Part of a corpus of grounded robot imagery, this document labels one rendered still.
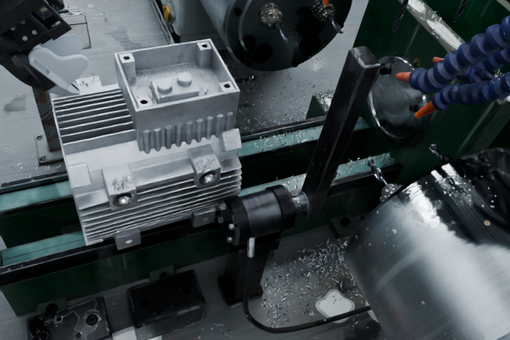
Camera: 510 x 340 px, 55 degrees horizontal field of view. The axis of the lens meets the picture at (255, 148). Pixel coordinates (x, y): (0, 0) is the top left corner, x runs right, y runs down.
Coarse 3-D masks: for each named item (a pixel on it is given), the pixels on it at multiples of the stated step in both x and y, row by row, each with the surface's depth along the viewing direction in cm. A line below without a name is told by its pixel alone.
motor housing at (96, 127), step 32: (96, 96) 58; (64, 128) 53; (96, 128) 55; (128, 128) 56; (96, 160) 55; (128, 160) 56; (160, 160) 57; (224, 160) 60; (96, 192) 55; (160, 192) 57; (192, 192) 59; (224, 192) 62; (96, 224) 56; (128, 224) 59; (160, 224) 63
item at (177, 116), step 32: (128, 64) 56; (160, 64) 60; (192, 64) 62; (224, 64) 58; (128, 96) 54; (160, 96) 56; (192, 96) 58; (224, 96) 55; (160, 128) 55; (192, 128) 57; (224, 128) 59
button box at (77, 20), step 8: (64, 16) 70; (72, 16) 71; (80, 16) 71; (72, 24) 71; (80, 24) 71; (72, 32) 71; (80, 32) 72; (88, 32) 72; (88, 40) 72; (88, 48) 73
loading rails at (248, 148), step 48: (288, 144) 82; (0, 192) 68; (48, 192) 70; (240, 192) 74; (336, 192) 78; (48, 240) 65; (144, 240) 67; (192, 240) 72; (0, 288) 62; (48, 288) 67; (96, 288) 72
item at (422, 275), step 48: (432, 144) 66; (384, 192) 58; (432, 192) 49; (480, 192) 48; (384, 240) 51; (432, 240) 48; (480, 240) 46; (384, 288) 51; (432, 288) 47; (480, 288) 44; (432, 336) 46; (480, 336) 43
